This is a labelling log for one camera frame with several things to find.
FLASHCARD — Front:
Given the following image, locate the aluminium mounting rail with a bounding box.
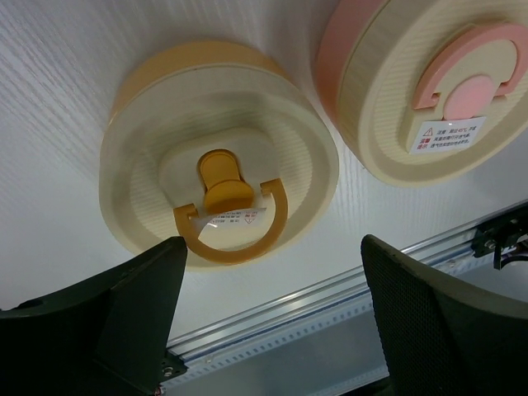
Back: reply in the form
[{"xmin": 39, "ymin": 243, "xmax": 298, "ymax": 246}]
[{"xmin": 164, "ymin": 205, "xmax": 528, "ymax": 364}]

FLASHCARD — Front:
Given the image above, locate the cream lid orange knob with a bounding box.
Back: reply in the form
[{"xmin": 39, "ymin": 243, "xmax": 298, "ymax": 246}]
[{"xmin": 99, "ymin": 64, "xmax": 338, "ymax": 270}]

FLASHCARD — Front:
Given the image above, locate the yellow lunch bowl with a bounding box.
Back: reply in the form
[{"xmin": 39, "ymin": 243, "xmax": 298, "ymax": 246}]
[{"xmin": 109, "ymin": 40, "xmax": 292, "ymax": 121}]

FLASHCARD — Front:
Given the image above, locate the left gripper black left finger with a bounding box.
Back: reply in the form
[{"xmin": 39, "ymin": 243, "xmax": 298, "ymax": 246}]
[{"xmin": 1, "ymin": 237, "xmax": 187, "ymax": 395}]

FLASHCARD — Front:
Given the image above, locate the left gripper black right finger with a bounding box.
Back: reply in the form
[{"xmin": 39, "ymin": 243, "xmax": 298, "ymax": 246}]
[{"xmin": 361, "ymin": 235, "xmax": 527, "ymax": 395}]

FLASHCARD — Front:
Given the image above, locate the pink lunch bowl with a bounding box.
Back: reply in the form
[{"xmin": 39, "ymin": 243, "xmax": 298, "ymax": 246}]
[{"xmin": 316, "ymin": 0, "xmax": 393, "ymax": 145}]

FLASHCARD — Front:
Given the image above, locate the cream lid pink knob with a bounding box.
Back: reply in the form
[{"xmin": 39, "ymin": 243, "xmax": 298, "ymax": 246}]
[{"xmin": 337, "ymin": 1, "xmax": 527, "ymax": 186}]

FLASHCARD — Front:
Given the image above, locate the slotted grey cable duct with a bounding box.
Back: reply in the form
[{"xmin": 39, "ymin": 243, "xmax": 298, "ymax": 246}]
[{"xmin": 162, "ymin": 296, "xmax": 388, "ymax": 395}]

